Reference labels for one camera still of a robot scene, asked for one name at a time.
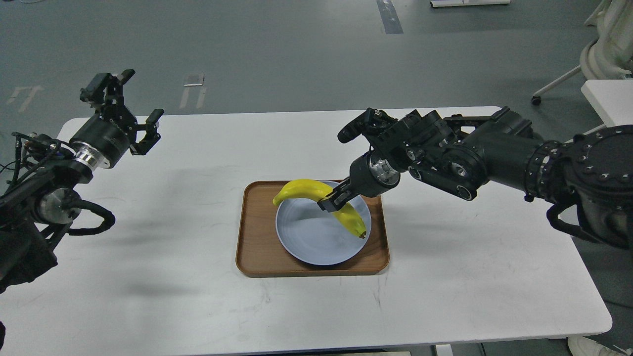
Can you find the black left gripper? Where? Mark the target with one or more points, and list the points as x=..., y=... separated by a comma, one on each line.
x=110, y=131

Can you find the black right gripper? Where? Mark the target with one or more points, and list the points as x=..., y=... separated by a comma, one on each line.
x=370, y=176

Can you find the yellow banana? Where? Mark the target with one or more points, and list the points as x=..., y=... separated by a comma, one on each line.
x=315, y=190

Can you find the light blue plate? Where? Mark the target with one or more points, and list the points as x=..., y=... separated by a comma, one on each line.
x=315, y=236

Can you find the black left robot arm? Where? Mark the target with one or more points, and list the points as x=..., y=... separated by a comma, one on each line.
x=41, y=206

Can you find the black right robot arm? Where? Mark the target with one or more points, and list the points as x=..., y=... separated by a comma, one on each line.
x=588, y=181

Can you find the brown wooden tray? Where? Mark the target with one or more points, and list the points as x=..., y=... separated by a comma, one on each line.
x=261, y=254

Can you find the white shoe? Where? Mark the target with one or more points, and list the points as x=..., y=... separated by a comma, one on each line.
x=582, y=346

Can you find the white side table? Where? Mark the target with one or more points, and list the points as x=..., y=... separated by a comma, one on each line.
x=612, y=100

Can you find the white chair base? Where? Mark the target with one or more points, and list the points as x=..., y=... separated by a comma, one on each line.
x=609, y=57

